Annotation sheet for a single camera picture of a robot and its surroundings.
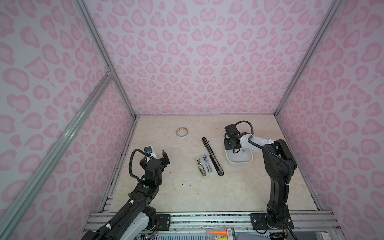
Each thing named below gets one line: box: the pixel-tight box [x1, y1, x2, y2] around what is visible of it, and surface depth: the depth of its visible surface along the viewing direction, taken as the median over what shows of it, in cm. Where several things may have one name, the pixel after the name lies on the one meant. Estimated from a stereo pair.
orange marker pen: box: [208, 230, 228, 235], surface depth 72 cm
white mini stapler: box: [197, 159, 207, 176], surface depth 92 cm
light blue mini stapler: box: [202, 155, 212, 173], surface depth 94 cm
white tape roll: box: [176, 127, 189, 139], surface depth 112 cm
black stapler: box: [202, 137, 225, 176], surface depth 95 cm
